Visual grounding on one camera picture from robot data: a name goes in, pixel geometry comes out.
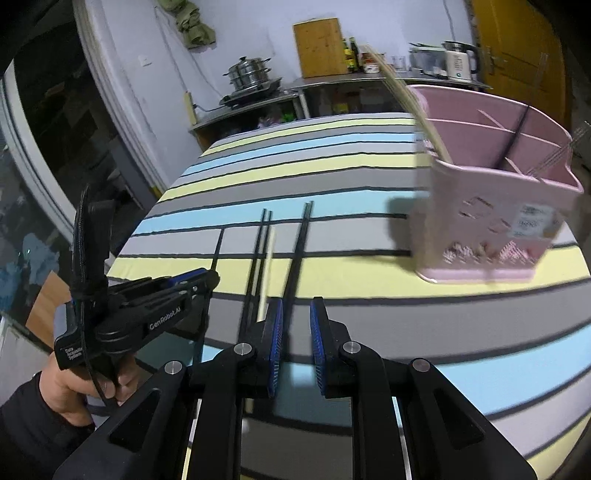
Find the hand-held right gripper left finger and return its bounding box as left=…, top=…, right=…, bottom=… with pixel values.
left=53, top=298, right=284, bottom=480

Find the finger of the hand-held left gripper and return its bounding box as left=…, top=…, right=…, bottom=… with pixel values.
left=151, top=276, right=221, bottom=308
left=157, top=268, right=221, bottom=291

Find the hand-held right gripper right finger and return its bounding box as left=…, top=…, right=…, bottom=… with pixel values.
left=310, top=296, right=539, bottom=480

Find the pink plastic utensil holder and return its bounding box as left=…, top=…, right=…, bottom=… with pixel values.
left=409, top=84, right=585, bottom=283

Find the person's left forearm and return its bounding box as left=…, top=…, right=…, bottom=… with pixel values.
left=0, top=371, right=112, bottom=480

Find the person's left hand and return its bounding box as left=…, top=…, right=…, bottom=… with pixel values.
left=39, top=355, right=139, bottom=428

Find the low steel counter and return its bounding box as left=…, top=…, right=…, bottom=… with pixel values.
left=188, top=90, right=308, bottom=151

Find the black induction cooker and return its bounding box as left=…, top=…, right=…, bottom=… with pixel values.
left=219, top=78, right=284, bottom=109

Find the sliding glass door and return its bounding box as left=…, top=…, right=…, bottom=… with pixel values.
left=0, top=28, right=162, bottom=324

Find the steel steamer pot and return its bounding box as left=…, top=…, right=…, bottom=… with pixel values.
left=223, top=55, right=273, bottom=92

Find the green hanging cloth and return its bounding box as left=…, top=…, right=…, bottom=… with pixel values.
left=154, top=0, right=217, bottom=51

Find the wooden cutting board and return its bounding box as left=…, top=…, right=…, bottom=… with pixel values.
left=293, top=17, right=349, bottom=79

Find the grey dish container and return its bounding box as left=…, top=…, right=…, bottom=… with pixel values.
left=409, top=42, right=448, bottom=75

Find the white electric kettle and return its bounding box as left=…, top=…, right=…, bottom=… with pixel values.
left=442, top=41, right=481, bottom=84

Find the yellow wooden door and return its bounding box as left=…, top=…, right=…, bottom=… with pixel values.
left=471, top=0, right=568, bottom=130

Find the black braided cable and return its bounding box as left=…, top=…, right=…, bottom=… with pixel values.
left=69, top=184, right=121, bottom=411

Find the metal door handle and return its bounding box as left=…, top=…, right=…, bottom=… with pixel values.
left=480, top=44, right=504, bottom=70

